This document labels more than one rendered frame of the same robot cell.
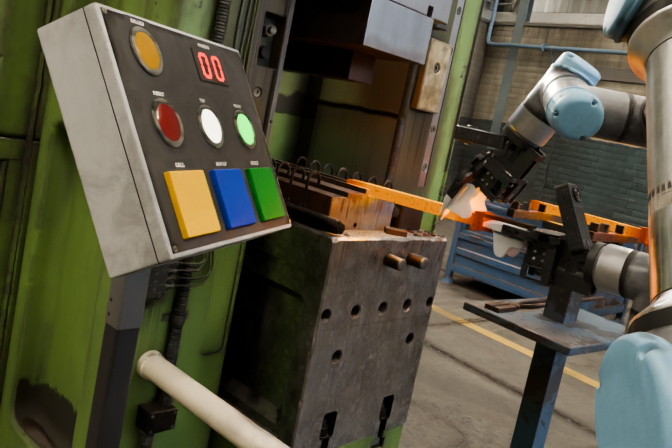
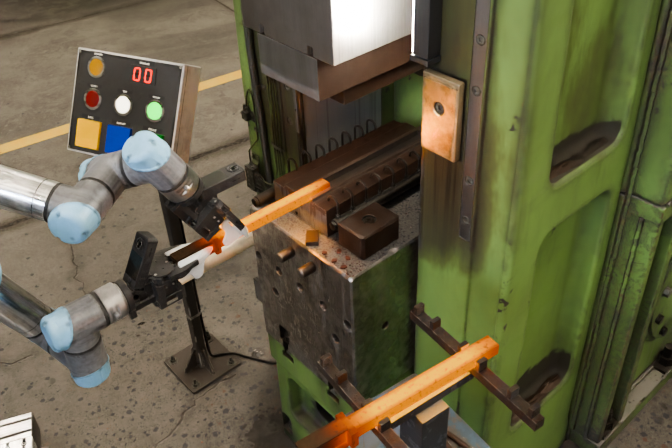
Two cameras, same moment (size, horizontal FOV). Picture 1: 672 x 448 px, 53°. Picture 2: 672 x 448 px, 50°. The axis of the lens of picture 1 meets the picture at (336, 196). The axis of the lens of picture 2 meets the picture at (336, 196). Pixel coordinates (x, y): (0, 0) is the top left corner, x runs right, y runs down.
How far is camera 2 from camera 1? 2.32 m
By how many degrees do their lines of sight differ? 93
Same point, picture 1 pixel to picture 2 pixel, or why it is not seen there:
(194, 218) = (81, 139)
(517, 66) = not seen: outside the picture
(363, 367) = (298, 319)
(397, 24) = (282, 59)
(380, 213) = (315, 217)
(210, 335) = not seen: hidden behind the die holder
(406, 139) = (429, 176)
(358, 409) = (304, 348)
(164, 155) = (83, 111)
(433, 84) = (437, 126)
